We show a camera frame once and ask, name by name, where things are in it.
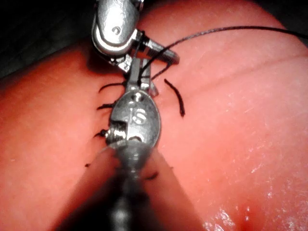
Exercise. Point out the left arm needle driver jaw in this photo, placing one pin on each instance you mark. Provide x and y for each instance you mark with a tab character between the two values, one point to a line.
149	85
135	72

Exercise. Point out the left arm needle driver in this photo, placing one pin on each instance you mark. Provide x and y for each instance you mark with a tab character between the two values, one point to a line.
138	115

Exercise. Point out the right arm needle driver jaw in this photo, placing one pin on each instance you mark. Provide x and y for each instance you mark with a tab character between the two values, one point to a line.
122	63
160	51

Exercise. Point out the right arm needle driver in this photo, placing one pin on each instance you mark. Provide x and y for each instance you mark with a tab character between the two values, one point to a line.
115	26

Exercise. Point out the dark left arm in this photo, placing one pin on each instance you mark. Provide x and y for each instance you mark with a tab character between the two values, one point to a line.
130	197

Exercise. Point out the black stitching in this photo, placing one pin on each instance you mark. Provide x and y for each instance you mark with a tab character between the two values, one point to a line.
106	106

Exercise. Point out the short black thread piece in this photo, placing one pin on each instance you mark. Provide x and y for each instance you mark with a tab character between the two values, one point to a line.
180	99

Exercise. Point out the tissue pad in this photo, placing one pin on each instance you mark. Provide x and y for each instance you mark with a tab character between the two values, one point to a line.
228	120

